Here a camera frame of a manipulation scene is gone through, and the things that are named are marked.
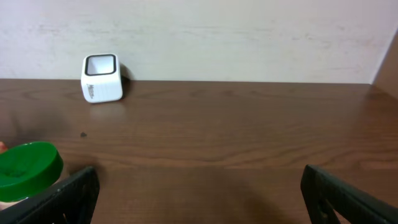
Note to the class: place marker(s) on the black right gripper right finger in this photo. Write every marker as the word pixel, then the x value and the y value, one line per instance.
pixel 325 196

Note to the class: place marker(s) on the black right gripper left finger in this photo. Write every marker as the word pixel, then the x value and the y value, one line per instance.
pixel 72 200

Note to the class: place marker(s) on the green lid seasoning jar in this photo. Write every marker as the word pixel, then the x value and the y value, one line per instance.
pixel 29 169

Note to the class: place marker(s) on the orange snack packet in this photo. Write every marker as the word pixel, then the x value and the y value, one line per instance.
pixel 3 147

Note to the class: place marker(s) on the white barcode scanner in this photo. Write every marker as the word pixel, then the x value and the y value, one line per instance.
pixel 101 78

